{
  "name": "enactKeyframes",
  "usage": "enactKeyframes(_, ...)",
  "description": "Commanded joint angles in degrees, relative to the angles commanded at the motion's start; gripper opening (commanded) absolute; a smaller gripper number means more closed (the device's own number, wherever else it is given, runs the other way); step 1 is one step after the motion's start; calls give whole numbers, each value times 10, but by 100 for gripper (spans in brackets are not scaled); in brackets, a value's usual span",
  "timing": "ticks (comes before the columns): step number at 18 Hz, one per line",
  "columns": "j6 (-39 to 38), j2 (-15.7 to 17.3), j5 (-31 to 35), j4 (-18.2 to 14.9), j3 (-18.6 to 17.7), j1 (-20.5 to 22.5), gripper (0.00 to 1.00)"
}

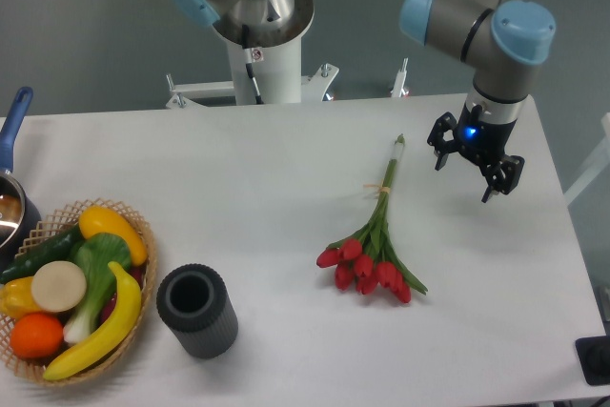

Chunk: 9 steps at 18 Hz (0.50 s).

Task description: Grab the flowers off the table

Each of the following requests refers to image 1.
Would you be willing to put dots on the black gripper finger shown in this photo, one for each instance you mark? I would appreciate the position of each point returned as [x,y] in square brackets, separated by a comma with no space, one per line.
[436,139]
[502,176]

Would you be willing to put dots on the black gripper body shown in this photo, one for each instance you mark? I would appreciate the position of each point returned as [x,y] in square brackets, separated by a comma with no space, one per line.
[483,129]

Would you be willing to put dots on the red tulip bouquet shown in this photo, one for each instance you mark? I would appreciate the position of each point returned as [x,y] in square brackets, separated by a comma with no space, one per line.
[367,258]

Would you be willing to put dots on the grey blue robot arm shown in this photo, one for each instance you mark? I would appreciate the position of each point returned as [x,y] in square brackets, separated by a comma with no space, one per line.
[504,41]

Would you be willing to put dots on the black device at edge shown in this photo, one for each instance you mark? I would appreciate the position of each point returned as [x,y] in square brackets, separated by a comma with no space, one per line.
[593,353]

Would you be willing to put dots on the dark grey ribbed vase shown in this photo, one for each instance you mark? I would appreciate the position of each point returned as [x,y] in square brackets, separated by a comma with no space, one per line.
[193,302]

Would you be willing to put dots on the red fruit in basket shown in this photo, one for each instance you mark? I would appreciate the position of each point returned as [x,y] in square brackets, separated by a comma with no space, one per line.
[138,274]

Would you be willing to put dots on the yellow banana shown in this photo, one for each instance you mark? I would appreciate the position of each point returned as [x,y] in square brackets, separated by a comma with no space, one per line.
[108,336]

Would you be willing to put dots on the green bok choy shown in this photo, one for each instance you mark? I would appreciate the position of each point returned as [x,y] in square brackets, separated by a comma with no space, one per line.
[93,256]

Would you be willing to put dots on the woven wicker basket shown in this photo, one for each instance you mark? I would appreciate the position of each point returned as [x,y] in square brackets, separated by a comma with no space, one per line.
[58,222]

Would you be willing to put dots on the green cucumber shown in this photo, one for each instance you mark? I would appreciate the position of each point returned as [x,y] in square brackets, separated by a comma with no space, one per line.
[55,248]

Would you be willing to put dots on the beige round disc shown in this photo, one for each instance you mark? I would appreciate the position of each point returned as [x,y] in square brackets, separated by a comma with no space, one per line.
[58,286]

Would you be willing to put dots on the orange fruit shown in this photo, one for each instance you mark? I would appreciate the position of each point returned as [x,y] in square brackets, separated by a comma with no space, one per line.
[36,335]

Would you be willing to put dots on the yellow bell pepper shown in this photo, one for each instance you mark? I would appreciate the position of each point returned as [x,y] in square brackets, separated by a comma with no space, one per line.
[17,300]

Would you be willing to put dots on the white frame at right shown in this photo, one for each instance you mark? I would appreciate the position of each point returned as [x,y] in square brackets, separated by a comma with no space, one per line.
[593,165]

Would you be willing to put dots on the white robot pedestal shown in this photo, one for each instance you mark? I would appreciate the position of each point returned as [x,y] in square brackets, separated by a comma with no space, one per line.
[263,42]

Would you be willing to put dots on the blue handled saucepan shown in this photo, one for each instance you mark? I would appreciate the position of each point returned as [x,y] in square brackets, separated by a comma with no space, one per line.
[18,214]

